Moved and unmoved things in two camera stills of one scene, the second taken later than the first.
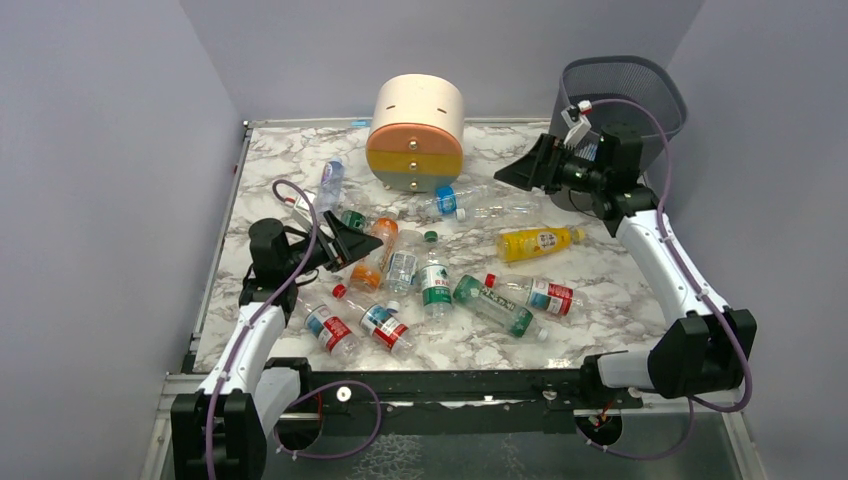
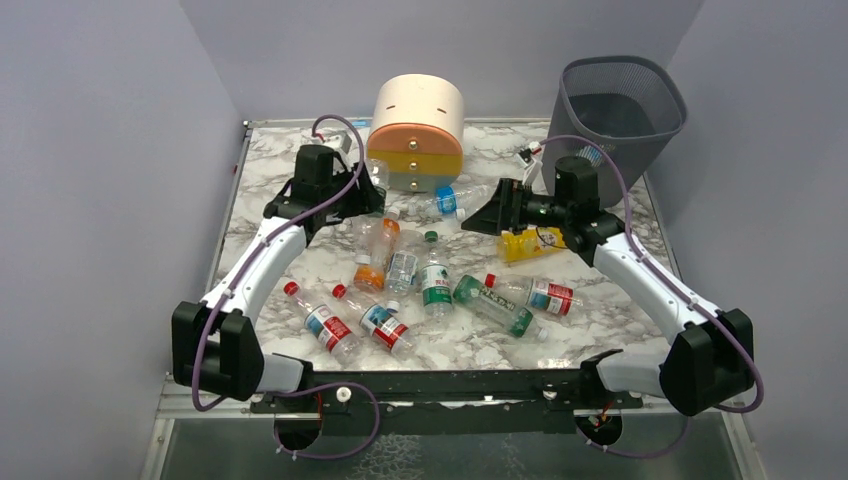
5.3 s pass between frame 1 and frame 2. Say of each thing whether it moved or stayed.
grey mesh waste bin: stayed
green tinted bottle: stayed
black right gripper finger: moved
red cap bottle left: stayed
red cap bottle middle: stayed
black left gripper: moved
